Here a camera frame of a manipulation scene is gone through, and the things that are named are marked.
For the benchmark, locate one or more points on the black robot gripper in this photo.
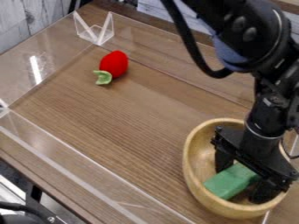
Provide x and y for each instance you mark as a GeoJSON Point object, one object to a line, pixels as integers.
{"type": "Point", "coordinates": [255, 147]}

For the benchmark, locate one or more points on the green rectangular block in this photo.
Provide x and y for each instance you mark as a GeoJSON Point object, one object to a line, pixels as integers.
{"type": "Point", "coordinates": [231, 181]}

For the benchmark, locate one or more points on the brown wooden bowl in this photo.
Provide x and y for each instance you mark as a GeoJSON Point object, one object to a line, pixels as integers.
{"type": "Point", "coordinates": [198, 166]}

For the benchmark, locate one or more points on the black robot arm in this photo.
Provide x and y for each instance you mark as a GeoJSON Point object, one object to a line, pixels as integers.
{"type": "Point", "coordinates": [254, 44]}

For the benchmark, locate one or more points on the red plush strawberry toy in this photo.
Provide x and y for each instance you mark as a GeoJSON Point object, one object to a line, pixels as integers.
{"type": "Point", "coordinates": [113, 67]}

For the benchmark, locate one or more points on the black table leg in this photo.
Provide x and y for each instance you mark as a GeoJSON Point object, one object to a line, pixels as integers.
{"type": "Point", "coordinates": [34, 195]}

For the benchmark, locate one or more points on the clear acrylic tray wall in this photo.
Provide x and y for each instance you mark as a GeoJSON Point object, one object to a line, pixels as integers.
{"type": "Point", "coordinates": [102, 145]}

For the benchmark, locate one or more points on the clear acrylic corner bracket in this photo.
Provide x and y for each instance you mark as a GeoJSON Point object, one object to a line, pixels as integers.
{"type": "Point", "coordinates": [98, 35]}

